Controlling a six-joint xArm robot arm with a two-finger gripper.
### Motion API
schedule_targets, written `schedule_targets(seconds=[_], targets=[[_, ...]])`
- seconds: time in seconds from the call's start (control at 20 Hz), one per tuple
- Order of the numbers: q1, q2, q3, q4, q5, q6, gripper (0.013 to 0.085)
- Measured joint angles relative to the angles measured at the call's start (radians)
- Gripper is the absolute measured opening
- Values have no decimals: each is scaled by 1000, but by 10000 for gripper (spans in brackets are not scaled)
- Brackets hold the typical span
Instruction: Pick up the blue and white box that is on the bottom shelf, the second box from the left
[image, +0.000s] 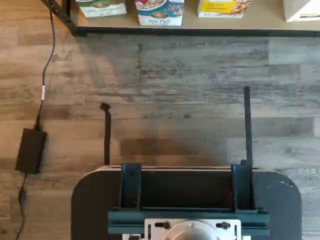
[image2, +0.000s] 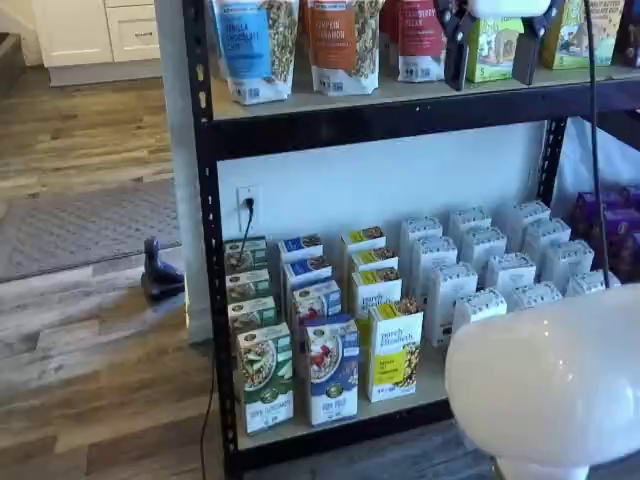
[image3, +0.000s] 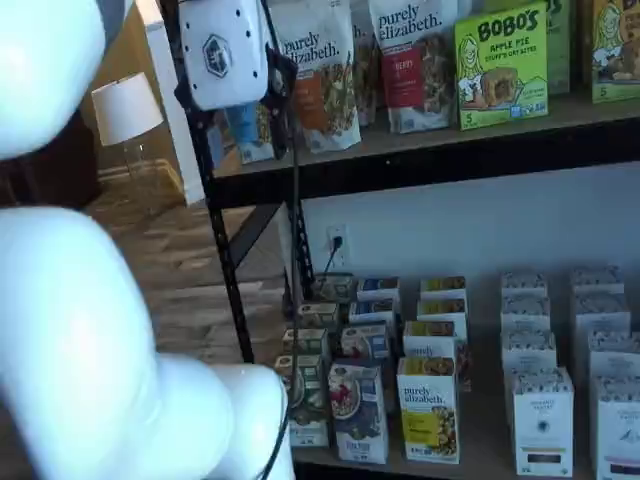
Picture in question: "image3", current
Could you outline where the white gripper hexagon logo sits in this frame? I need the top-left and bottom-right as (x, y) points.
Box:
(173, 0), (300, 162)

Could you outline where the blue white oatmeal box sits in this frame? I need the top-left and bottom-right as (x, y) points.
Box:
(347, 298), (400, 327)
(339, 321), (398, 416)
(327, 357), (390, 465)
(355, 276), (402, 304)

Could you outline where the particle board shelf panel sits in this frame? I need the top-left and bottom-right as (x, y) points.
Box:
(212, 89), (640, 177)
(289, 269), (640, 480)

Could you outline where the green white oatmeal box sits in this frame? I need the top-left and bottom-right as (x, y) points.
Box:
(310, 272), (357, 305)
(296, 301), (342, 332)
(281, 327), (332, 360)
(273, 353), (332, 449)

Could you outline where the black metal shelf rack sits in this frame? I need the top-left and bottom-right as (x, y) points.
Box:
(158, 0), (640, 480)

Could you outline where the green Bobo's apple pie box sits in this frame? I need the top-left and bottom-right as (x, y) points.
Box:
(453, 0), (550, 132)
(482, 0), (572, 97)

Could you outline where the yellow purely elizabeth box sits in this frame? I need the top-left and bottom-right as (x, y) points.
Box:
(416, 298), (470, 326)
(419, 275), (468, 302)
(401, 319), (473, 394)
(396, 355), (462, 465)

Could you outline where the white patterned tea box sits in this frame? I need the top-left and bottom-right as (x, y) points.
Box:
(572, 293), (633, 361)
(589, 374), (640, 480)
(569, 267), (626, 297)
(500, 328), (558, 381)
(500, 271), (549, 298)
(508, 367), (576, 476)
(500, 294), (552, 332)
(586, 329), (640, 380)

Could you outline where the green Bobo's peanut butter box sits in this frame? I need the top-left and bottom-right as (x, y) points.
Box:
(590, 0), (640, 105)

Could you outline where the blue vanilla chocolate granola bag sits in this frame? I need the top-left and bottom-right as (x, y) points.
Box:
(219, 102), (282, 165)

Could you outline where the orange pumpkin cinnamon granola bag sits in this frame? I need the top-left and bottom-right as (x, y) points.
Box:
(268, 0), (362, 154)

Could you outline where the white shade lamp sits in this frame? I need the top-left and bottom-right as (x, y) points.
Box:
(90, 71), (166, 182)

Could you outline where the white purely elizabeth granola bag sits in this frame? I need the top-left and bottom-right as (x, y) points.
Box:
(349, 0), (387, 127)

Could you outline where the red cranberry pecan granola bag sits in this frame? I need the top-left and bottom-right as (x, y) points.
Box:
(368, 0), (458, 135)

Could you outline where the dark brown armchair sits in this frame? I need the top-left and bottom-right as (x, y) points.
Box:
(0, 110), (104, 210)

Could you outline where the black power cord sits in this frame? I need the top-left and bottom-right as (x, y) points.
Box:
(319, 233), (345, 277)

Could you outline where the white wall outlet plate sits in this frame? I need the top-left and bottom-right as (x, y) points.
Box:
(325, 224), (348, 267)

